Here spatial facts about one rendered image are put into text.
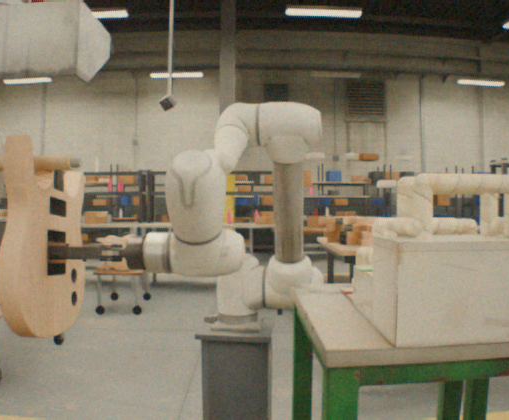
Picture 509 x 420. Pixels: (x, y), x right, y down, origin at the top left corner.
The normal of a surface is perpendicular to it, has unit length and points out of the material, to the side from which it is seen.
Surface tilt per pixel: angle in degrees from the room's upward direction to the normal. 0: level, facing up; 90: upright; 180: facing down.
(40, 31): 90
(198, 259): 125
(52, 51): 90
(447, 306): 90
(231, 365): 90
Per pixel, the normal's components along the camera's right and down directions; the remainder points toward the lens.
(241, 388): -0.11, 0.01
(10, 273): 0.03, -0.14
